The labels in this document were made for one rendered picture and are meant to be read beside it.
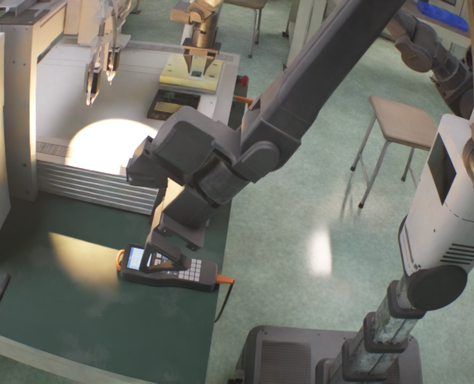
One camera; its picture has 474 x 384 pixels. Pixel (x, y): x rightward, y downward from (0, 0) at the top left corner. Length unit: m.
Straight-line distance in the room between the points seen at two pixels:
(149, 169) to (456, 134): 0.61
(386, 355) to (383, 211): 1.45
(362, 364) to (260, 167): 0.87
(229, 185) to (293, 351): 1.04
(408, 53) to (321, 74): 0.53
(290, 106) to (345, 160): 2.37
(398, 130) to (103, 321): 1.79
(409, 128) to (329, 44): 1.97
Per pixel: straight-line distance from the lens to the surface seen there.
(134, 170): 0.70
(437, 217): 1.02
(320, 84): 0.62
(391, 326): 1.30
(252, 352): 1.65
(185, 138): 0.67
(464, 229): 1.01
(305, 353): 1.68
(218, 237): 1.23
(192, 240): 0.73
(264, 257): 2.28
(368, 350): 1.36
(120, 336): 1.02
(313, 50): 0.60
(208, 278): 1.11
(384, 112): 2.60
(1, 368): 1.87
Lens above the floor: 1.60
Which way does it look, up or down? 39 degrees down
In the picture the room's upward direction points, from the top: 12 degrees clockwise
